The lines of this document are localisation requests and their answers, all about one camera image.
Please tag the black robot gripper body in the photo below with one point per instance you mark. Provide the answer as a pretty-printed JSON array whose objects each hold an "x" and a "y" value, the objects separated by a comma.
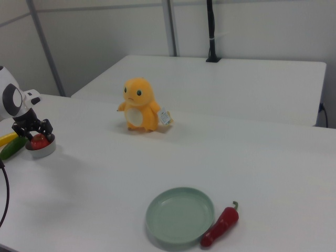
[{"x": 30, "y": 122}]

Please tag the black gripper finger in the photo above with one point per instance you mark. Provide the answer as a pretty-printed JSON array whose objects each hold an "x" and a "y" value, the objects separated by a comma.
[
  {"x": 48, "y": 130},
  {"x": 29, "y": 136}
]

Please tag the red apple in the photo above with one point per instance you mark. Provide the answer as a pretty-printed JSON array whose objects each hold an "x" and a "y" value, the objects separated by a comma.
[{"x": 40, "y": 143}]

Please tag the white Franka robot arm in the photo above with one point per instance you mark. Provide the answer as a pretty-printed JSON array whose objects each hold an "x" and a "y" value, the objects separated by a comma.
[{"x": 13, "y": 97}]

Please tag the small grey bowl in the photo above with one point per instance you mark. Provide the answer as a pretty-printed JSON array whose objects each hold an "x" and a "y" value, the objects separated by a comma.
[{"x": 43, "y": 151}]

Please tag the green cucumber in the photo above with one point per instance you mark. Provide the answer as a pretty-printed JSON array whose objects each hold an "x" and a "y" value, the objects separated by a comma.
[{"x": 11, "y": 149}]

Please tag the yellow banana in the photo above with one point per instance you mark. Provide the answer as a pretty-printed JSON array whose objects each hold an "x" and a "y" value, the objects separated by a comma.
[{"x": 6, "y": 138}]

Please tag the orange plush dinosaur toy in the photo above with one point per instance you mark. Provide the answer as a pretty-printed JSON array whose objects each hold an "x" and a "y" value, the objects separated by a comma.
[{"x": 140, "y": 105}]

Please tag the pale green plate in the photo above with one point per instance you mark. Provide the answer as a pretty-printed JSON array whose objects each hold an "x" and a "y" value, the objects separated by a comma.
[{"x": 179, "y": 216}]

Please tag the white side table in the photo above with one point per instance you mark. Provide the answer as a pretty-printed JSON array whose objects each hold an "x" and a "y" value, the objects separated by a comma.
[{"x": 210, "y": 86}]

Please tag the red chili pepper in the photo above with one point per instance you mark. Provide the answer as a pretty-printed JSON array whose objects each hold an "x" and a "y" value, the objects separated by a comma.
[{"x": 223, "y": 223}]

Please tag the grey aluminium partition post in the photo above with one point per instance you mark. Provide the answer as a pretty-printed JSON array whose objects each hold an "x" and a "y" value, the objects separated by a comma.
[
  {"x": 46, "y": 50},
  {"x": 173, "y": 26}
]

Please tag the black camera stand pole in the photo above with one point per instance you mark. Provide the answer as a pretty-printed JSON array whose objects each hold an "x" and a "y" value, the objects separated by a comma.
[{"x": 212, "y": 31}]

